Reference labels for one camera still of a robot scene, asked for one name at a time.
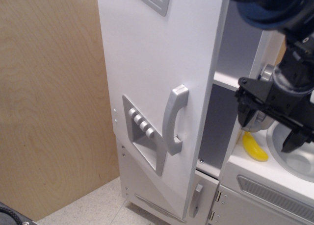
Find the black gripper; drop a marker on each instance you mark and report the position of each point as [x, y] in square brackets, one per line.
[286, 98]

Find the silver door handle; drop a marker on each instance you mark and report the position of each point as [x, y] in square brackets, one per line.
[177, 100]
[195, 200]

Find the white fridge door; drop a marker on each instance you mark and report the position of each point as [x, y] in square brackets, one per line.
[146, 57]
[162, 202]

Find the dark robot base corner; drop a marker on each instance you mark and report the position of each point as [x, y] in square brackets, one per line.
[9, 216]

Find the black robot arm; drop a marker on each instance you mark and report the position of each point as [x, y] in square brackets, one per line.
[292, 18]

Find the silver toy phone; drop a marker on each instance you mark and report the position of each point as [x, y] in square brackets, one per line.
[260, 120]

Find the yellow toy banana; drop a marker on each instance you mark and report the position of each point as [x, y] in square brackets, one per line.
[252, 148]

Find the silver sink basin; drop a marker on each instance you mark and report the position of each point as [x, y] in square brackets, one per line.
[299, 162]

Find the white toy kitchen cabinet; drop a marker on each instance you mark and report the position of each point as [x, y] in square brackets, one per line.
[244, 52]

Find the silver vent grille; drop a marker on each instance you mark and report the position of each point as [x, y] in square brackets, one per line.
[276, 198]

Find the silver ice dispenser panel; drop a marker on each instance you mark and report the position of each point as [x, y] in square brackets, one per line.
[144, 137]

